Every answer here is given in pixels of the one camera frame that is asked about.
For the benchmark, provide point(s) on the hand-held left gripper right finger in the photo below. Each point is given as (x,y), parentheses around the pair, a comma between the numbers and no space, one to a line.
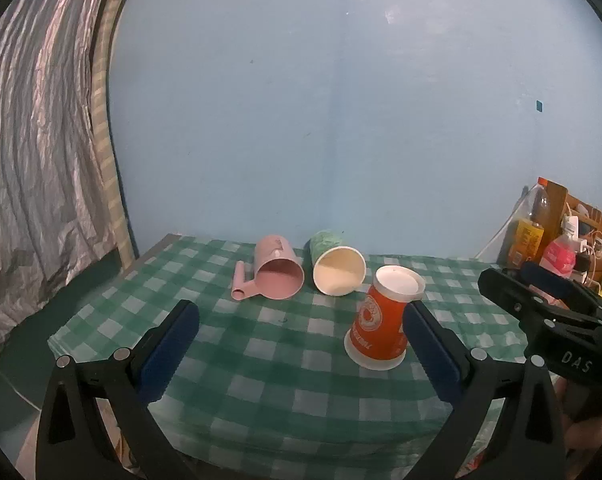
(435,357)

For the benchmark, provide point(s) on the green patterned paper cup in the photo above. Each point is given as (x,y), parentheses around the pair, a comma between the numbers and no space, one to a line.
(333,265)

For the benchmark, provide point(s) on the person's right hand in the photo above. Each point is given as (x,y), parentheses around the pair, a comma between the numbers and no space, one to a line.
(588,422)

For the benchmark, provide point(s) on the orange paper cup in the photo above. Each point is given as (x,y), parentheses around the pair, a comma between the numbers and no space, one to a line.
(383,322)

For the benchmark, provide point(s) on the silver grey curtain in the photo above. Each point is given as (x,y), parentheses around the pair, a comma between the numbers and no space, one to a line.
(36,160)

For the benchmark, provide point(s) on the wooden desk rack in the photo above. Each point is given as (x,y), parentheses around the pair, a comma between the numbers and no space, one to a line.
(591,220)

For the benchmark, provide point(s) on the white charger plug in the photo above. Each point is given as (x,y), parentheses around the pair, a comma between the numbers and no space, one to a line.
(601,246)

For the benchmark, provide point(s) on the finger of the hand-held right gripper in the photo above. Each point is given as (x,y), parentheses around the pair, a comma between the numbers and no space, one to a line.
(548,280)
(512,294)

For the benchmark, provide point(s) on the beige checked mattress edge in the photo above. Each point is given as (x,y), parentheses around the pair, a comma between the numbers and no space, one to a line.
(108,160)

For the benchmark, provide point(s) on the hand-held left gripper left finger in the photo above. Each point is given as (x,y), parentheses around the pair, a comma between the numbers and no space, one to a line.
(165,355)

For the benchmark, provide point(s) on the yellow label drink bottle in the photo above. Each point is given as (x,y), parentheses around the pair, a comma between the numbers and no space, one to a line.
(528,232)

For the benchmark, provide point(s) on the pink bottle with white cap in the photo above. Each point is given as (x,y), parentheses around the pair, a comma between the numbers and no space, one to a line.
(558,255)

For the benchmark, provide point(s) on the green checked tablecloth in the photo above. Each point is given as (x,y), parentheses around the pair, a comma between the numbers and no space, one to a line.
(281,370)

